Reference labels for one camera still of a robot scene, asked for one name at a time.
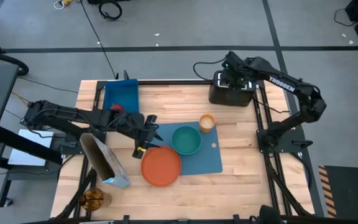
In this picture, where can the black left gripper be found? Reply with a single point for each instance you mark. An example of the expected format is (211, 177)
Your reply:
(135, 127)

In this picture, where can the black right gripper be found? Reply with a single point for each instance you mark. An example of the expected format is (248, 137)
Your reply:
(233, 76)

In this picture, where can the orange plate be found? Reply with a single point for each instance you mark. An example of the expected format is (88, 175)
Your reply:
(162, 168)

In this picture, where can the teal bowl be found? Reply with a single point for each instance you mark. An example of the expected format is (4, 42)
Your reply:
(186, 140)

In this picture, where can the red apple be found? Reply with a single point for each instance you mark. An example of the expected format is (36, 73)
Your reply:
(117, 107)

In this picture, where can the light blue cereal box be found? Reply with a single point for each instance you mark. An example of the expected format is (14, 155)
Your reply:
(104, 161)

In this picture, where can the yellow cup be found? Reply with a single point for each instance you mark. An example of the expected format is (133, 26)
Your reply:
(207, 123)

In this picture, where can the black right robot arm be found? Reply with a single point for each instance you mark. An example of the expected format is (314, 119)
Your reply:
(291, 85)

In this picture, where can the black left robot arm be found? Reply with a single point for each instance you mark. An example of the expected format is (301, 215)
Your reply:
(70, 119)

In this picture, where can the black toaster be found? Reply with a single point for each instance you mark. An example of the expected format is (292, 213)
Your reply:
(228, 98)

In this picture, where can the blue placemat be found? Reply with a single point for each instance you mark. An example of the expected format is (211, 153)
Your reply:
(204, 158)

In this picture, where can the blue plastic bin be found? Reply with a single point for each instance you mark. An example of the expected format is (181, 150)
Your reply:
(121, 93)

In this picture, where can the amber glass jar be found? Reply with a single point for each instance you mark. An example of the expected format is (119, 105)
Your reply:
(92, 199)

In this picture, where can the white flat panel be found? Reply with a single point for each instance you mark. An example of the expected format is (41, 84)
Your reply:
(30, 146)

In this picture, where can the black desk stand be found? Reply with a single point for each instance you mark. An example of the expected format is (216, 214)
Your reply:
(26, 146)

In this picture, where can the hazard striped black mat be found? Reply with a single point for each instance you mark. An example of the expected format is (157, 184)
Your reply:
(350, 189)

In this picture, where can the white yellow plug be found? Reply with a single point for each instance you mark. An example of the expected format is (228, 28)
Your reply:
(61, 3)

